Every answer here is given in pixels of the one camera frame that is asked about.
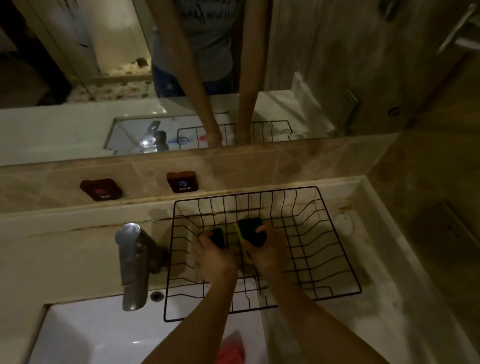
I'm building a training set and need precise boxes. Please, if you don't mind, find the person's right hand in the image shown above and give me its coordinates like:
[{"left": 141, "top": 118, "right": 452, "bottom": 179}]
[{"left": 241, "top": 223, "right": 290, "bottom": 280}]

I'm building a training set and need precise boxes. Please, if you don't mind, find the person's left hand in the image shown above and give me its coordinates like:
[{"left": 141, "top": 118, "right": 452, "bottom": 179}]
[{"left": 190, "top": 229, "right": 241, "bottom": 286}]

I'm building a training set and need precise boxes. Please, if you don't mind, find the small black object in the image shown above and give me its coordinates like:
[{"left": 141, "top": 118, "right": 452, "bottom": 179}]
[{"left": 208, "top": 227, "right": 227, "bottom": 250}]

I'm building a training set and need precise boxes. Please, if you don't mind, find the yellow and green sponge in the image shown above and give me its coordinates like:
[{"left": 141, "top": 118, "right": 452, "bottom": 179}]
[{"left": 234, "top": 217, "right": 268, "bottom": 249}]

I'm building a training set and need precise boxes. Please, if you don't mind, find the person's left forearm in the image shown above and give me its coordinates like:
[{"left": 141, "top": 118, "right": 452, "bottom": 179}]
[{"left": 142, "top": 273, "right": 241, "bottom": 364}]

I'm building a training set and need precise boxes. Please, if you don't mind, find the person's right forearm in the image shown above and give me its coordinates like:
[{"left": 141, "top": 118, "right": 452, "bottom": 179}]
[{"left": 259, "top": 269, "right": 391, "bottom": 364}]

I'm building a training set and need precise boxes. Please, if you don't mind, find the chrome faucet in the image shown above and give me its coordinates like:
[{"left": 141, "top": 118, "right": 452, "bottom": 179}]
[{"left": 114, "top": 222, "right": 168, "bottom": 312}]

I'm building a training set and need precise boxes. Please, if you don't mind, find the round white soap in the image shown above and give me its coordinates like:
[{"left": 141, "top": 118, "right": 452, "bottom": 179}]
[{"left": 333, "top": 214, "right": 355, "bottom": 238}]

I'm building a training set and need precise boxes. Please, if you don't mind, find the pink cloth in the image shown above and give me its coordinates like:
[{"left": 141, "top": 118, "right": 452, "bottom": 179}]
[{"left": 217, "top": 330, "right": 249, "bottom": 364}]

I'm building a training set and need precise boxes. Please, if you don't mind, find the red hot water label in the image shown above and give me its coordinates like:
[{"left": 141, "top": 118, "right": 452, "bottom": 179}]
[{"left": 79, "top": 178, "right": 124, "bottom": 202}]

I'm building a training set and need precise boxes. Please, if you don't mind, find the white sink basin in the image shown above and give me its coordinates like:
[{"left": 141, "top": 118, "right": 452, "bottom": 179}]
[{"left": 26, "top": 278, "right": 271, "bottom": 364}]

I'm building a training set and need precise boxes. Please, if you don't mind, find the black wire dish rack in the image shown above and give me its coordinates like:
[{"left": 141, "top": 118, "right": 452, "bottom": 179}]
[{"left": 163, "top": 185, "right": 363, "bottom": 323}]

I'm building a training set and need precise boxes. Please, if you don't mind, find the wall mirror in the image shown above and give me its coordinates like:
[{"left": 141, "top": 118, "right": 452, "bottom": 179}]
[{"left": 0, "top": 0, "right": 480, "bottom": 168}]

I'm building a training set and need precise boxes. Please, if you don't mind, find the metal bar handle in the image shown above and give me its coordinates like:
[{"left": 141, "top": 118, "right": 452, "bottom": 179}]
[{"left": 436, "top": 3, "right": 480, "bottom": 54}]

